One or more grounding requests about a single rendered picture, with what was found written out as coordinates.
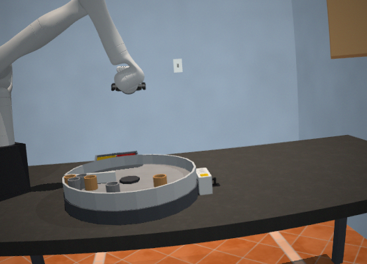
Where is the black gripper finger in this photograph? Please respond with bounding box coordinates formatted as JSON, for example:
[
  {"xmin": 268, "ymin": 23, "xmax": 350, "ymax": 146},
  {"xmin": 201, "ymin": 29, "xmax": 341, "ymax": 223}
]
[
  {"xmin": 137, "ymin": 82, "xmax": 145, "ymax": 91},
  {"xmin": 112, "ymin": 83, "xmax": 121, "ymax": 91}
]

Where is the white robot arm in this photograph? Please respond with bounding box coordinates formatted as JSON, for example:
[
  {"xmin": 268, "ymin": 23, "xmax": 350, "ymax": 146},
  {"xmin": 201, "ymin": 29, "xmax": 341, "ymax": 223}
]
[{"xmin": 0, "ymin": 0, "xmax": 144, "ymax": 147}]

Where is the grey metal sleeve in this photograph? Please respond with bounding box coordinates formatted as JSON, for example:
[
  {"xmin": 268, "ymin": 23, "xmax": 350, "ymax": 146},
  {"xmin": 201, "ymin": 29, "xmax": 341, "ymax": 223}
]
[
  {"xmin": 68, "ymin": 177, "xmax": 82, "ymax": 190},
  {"xmin": 76, "ymin": 173, "xmax": 88, "ymax": 189},
  {"xmin": 105, "ymin": 181, "xmax": 120, "ymax": 193}
]

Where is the bronze bushing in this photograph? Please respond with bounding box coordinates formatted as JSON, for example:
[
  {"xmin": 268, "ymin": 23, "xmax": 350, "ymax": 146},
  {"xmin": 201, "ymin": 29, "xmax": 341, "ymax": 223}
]
[
  {"xmin": 153, "ymin": 174, "xmax": 167, "ymax": 187},
  {"xmin": 84, "ymin": 175, "xmax": 98, "ymax": 191},
  {"xmin": 64, "ymin": 175, "xmax": 76, "ymax": 185}
]

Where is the white round turntable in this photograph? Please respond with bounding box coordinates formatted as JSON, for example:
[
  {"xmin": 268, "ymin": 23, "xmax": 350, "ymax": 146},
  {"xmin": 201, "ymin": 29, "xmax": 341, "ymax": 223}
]
[{"xmin": 62, "ymin": 154, "xmax": 220, "ymax": 225}]

